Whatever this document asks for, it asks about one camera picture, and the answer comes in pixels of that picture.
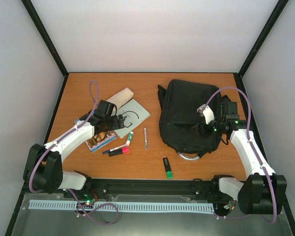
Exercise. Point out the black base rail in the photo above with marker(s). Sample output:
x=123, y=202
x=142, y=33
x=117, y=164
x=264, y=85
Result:
x=199, y=190

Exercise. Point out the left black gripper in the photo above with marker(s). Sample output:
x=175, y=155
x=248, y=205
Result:
x=115, y=124

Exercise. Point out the grey Great Gatsby book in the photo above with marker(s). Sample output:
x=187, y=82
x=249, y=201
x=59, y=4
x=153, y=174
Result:
x=133, y=114

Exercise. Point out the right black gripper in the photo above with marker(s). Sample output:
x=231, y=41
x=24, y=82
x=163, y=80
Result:
x=202, y=129

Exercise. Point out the green black highlighter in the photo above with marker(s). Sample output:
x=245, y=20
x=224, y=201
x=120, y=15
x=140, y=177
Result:
x=167, y=167

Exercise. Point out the black student backpack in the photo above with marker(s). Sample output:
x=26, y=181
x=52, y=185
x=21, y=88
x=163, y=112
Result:
x=180, y=124

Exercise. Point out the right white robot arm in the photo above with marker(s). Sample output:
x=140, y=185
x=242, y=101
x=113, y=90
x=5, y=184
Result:
x=263, y=192

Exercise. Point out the light blue cable duct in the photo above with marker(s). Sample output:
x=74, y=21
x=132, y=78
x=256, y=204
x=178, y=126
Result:
x=129, y=207

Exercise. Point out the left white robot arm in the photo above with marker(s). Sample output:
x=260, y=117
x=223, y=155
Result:
x=43, y=170

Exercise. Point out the pink black highlighter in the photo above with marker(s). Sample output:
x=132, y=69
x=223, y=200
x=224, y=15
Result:
x=118, y=151

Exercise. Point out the black frame post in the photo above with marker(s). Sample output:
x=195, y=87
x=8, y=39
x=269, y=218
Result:
x=271, y=21
x=28, y=5

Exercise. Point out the blue white marker pen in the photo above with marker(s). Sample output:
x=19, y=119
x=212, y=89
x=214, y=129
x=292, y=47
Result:
x=107, y=151

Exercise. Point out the green white marker pen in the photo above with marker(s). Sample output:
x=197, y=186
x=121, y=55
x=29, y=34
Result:
x=145, y=138

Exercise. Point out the left black frame post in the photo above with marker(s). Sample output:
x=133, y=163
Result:
x=28, y=5

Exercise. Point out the beige pencil case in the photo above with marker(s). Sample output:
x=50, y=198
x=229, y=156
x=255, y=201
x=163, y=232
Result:
x=121, y=98

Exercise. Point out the right black frame post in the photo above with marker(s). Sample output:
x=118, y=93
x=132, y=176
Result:
x=271, y=21

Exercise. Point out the dog picture book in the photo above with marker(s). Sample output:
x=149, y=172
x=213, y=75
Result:
x=100, y=140

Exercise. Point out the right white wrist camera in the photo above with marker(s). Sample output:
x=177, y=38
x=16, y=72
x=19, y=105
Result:
x=205, y=111

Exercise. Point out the white green glue stick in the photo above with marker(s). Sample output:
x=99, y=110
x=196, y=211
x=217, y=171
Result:
x=129, y=138

